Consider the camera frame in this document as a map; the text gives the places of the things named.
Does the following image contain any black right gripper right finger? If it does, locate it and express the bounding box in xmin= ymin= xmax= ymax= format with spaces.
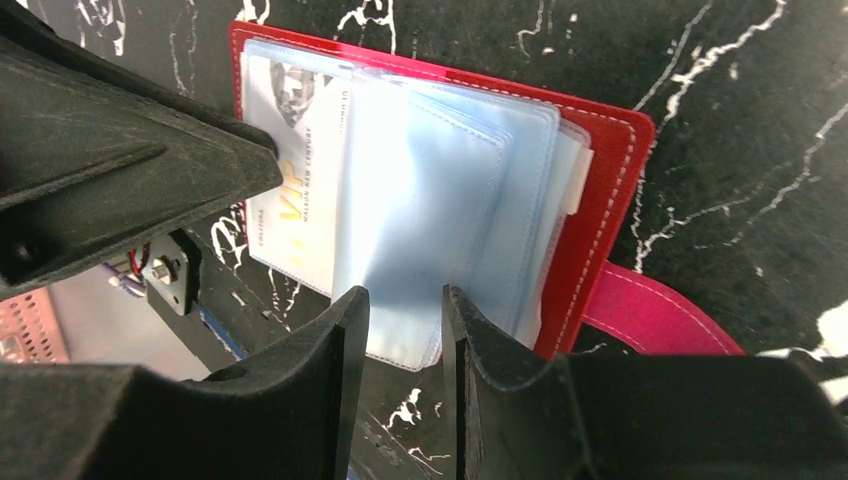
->
xmin=442 ymin=286 xmax=847 ymax=479

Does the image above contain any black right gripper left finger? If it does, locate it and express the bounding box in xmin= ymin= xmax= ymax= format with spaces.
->
xmin=1 ymin=286 xmax=369 ymax=479

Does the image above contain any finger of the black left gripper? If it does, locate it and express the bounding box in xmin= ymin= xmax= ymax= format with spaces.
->
xmin=1 ymin=1 xmax=282 ymax=299

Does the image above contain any red leather card holder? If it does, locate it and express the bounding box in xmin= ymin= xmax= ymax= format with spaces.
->
xmin=229 ymin=21 xmax=740 ymax=371

